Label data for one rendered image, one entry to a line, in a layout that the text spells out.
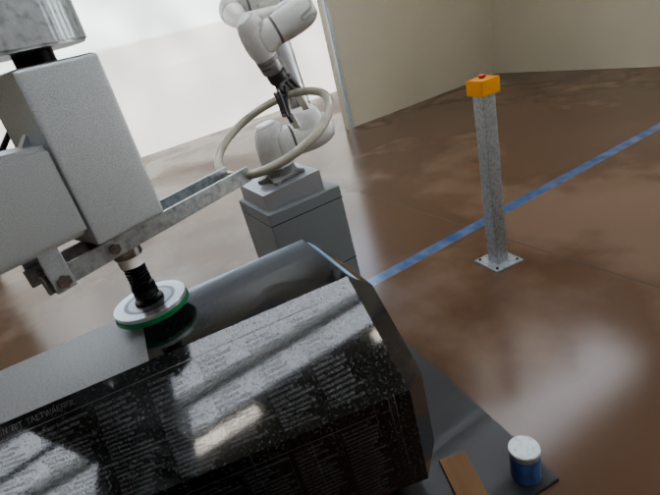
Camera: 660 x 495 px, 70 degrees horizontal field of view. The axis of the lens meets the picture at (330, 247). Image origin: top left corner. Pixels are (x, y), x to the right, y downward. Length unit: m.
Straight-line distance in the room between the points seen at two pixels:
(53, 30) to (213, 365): 0.86
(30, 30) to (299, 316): 0.90
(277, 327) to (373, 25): 6.45
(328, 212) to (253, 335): 1.15
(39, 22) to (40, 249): 0.49
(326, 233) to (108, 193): 1.30
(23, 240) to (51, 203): 0.10
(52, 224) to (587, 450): 1.81
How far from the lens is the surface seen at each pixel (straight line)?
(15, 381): 1.57
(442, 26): 8.28
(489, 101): 2.65
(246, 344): 1.30
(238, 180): 1.57
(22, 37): 1.26
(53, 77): 1.26
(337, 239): 2.39
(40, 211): 1.24
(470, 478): 1.87
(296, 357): 1.29
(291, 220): 2.24
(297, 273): 1.45
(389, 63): 7.59
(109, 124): 1.30
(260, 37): 1.81
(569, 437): 2.04
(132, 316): 1.45
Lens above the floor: 1.54
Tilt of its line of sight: 25 degrees down
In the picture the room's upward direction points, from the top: 15 degrees counter-clockwise
